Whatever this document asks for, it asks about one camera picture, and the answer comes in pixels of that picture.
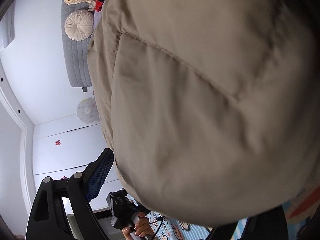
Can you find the tan puffer jacket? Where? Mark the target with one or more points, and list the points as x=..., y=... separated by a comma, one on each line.
x=211, y=107

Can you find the person's left hand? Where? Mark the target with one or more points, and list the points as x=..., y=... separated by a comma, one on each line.
x=142, y=228

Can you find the white wardrobe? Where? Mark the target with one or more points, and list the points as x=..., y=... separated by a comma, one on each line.
x=65, y=146

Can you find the covered standing fan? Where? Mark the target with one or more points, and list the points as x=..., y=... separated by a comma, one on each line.
x=87, y=111

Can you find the grey quilted headboard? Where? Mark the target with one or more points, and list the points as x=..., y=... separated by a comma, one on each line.
x=75, y=52

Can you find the monkey print blue blanket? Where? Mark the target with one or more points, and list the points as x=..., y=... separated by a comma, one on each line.
x=296, y=219

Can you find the round cream cushion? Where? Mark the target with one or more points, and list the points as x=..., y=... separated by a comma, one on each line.
x=79, y=25

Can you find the red garment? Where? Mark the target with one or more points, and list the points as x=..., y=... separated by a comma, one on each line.
x=98, y=6

